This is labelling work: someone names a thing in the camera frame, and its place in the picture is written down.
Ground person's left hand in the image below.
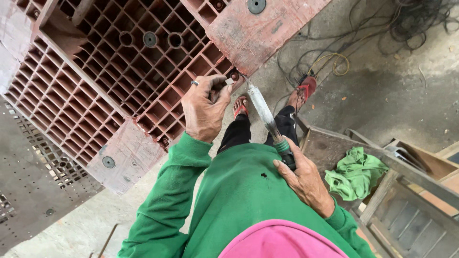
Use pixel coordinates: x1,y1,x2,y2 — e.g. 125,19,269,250
181,74,234,143

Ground person's right hand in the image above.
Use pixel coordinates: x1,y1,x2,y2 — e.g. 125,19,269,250
273,136,335,219

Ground metal hot air welding gun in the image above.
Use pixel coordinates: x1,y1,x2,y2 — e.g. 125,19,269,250
240,73,297,172

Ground red flip-flop sandal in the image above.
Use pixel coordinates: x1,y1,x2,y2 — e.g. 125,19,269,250
296,75,318,104
233,95,250,120

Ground black trousers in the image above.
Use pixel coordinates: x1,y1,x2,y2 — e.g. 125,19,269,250
217,105,300,155

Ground crumpled green cloth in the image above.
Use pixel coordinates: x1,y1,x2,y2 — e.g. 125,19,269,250
324,146,390,201

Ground pink cloth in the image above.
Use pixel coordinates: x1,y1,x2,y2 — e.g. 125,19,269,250
218,219,350,258

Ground green sweatshirt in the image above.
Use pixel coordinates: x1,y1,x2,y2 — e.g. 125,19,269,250
117,131,377,258

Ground worn wooden bench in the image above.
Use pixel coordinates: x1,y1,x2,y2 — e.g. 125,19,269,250
295,114,459,258

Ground red-brown plastic grid pallet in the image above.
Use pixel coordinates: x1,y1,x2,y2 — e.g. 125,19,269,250
0,0,333,196

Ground grey metal piece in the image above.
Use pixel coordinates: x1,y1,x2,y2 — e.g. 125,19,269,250
384,145,429,173

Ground brown wooden box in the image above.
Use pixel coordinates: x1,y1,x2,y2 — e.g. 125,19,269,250
384,138,459,187

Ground thin rusty metal rod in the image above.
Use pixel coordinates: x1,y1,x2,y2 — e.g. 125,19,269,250
89,224,119,258

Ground grey perforated plastic pallet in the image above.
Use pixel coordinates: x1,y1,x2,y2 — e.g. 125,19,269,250
0,96,105,256

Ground yellow cable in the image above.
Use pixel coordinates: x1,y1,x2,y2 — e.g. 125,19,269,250
308,53,350,77

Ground tangle of black cables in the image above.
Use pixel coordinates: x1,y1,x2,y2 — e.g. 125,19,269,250
273,0,459,115

